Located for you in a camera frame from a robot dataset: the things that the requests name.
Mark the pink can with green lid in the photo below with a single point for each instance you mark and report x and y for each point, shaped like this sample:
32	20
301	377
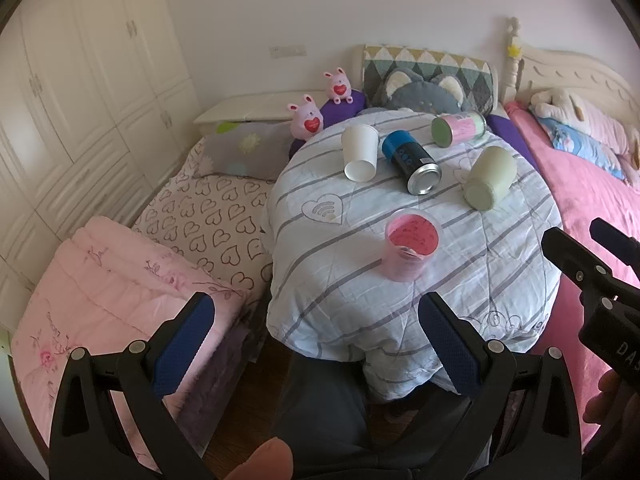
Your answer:
462	129

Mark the pink translucent cup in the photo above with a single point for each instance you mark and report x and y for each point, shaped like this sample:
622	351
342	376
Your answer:
411	247

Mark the cream wardrobe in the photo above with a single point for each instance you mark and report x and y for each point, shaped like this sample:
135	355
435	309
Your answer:
80	85

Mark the person's left hand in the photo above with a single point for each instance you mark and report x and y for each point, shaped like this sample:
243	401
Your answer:
262	462

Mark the pink rabbit plush toy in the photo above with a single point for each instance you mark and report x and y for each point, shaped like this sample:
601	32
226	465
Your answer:
306	119
340	87

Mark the pink floral folded quilt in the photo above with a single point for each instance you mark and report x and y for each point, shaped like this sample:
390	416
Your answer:
115	290

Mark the white and pink plush toy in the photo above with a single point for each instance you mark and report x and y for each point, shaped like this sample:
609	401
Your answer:
590	112

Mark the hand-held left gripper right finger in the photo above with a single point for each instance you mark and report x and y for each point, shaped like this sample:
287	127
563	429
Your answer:
450	347

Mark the striped white quilt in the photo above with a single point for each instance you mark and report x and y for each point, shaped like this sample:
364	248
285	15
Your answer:
350	270

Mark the heart print bed sheet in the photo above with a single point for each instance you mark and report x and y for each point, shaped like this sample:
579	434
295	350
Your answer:
210	220

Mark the pale green cup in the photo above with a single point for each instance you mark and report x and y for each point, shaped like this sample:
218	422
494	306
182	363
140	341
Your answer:
490	177

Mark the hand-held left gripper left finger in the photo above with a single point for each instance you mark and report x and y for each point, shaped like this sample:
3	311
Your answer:
184	346

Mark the person's legs in grey trousers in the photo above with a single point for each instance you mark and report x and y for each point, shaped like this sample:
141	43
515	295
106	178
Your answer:
325	410

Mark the person's right hand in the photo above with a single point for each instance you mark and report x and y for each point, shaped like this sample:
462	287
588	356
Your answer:
602	405

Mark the white paper cup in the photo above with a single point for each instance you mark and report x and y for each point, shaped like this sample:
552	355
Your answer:
359	152

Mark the purple pillow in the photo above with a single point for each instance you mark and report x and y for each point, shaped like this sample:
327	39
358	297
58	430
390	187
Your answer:
332	110
512	137

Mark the grey flower print pillow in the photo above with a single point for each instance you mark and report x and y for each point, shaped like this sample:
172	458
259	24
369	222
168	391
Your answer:
240	152

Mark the blue and black metal can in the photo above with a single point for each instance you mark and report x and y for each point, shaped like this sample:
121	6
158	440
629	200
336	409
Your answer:
410	162

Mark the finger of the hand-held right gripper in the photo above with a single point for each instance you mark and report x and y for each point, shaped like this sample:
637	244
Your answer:
617	242
575	262

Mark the pink bed blanket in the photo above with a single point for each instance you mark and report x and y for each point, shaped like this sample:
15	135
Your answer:
580	200

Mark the diamond patterned cushion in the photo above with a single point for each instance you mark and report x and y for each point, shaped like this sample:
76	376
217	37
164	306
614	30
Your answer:
425	60

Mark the cream bed headboard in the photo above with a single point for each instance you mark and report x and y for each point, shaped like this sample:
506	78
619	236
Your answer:
565	67

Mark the grey cat face cushion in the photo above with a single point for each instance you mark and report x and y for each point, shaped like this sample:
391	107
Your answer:
420	92

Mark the blue cartoon print pillow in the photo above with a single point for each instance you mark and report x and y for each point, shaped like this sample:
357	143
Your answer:
582	142

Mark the yellow star ornament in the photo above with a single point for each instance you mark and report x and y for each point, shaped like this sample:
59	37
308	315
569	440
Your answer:
514	50

